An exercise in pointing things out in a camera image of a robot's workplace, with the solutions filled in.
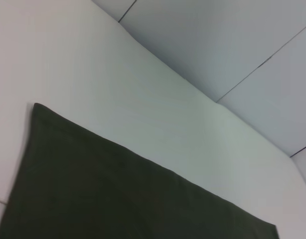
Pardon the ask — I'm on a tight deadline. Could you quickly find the dark green shirt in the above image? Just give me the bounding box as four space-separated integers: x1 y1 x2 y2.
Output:
0 102 280 239

